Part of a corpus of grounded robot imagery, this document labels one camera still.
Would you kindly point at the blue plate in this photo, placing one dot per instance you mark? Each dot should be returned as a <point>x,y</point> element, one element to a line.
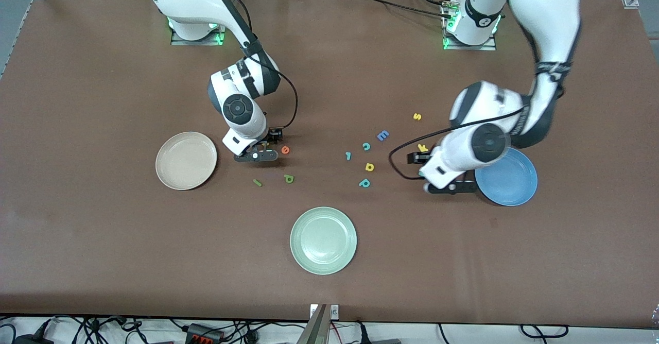
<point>509,179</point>

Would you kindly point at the grey metal post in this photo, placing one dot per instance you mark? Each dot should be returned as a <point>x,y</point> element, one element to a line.
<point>316,328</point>

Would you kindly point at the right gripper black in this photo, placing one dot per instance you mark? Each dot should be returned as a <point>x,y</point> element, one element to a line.
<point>273,137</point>

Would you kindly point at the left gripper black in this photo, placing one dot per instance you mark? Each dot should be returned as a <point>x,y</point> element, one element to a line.
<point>415,157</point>

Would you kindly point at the teal letter p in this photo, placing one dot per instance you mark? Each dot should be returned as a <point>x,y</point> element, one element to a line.
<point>362,184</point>

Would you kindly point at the brown table mat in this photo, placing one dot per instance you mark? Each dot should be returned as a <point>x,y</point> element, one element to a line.
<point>103,230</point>

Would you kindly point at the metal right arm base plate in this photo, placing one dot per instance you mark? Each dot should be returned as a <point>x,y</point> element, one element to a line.
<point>198,42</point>

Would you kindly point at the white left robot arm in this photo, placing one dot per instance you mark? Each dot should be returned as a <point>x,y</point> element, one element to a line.
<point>545,19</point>

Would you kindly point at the beige brown plate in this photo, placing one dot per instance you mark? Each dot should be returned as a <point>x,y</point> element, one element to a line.
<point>185,161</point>

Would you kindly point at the pale green plate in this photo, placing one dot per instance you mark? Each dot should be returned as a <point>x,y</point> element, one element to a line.
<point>323,241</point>

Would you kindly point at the white metal bracket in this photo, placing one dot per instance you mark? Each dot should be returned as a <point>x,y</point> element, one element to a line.
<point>334,311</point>

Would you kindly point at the black red power strip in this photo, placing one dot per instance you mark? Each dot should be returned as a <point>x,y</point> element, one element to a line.
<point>203,336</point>

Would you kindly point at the blue letter m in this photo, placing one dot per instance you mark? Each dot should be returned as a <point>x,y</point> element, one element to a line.
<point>383,136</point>

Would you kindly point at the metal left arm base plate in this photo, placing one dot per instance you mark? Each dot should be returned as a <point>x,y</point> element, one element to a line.
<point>489,47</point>

